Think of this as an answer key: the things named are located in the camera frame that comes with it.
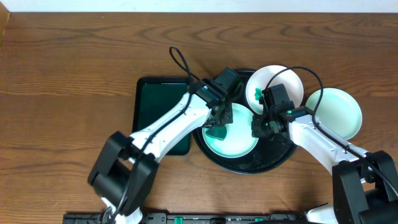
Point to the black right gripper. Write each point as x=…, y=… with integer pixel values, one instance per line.
x=257, y=129

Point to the black rectangular water tray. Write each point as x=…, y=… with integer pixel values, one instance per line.
x=154, y=97

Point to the black round serving tray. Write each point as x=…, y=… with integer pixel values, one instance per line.
x=266, y=155

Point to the white plate at back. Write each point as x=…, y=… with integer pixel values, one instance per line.
x=260, y=78

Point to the green scouring sponge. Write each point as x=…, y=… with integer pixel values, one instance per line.
x=218, y=133

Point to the white plate front green stain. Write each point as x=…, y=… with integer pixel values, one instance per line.
x=238, y=141

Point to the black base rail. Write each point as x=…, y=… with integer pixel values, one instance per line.
x=163, y=218

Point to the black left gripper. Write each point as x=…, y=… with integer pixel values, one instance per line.
x=222, y=116

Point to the white plate with green stain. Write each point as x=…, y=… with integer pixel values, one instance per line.
x=339, y=112

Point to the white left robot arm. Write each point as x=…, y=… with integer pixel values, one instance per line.
x=125, y=170

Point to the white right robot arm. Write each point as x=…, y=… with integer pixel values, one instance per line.
x=364, y=183

